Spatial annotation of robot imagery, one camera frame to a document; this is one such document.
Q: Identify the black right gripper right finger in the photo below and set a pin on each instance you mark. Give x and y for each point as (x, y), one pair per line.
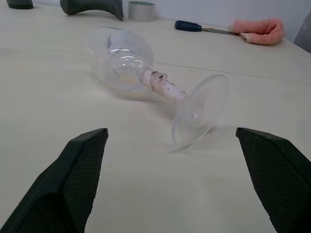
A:
(279, 179)

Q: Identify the pink fluffy cloth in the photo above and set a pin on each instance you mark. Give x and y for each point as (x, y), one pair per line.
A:
(257, 27)

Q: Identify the grey tape roll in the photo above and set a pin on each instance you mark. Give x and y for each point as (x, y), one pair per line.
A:
(141, 13)

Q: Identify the clear plastic bottle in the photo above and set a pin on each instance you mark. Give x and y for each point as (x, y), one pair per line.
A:
(160, 85)

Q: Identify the grey partition panel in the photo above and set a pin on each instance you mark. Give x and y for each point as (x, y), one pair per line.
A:
(305, 34)

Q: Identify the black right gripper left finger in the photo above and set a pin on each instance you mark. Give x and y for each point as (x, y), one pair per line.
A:
(56, 184)

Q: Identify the grey curved plastic shell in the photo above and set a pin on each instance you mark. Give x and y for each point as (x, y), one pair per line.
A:
(73, 7)

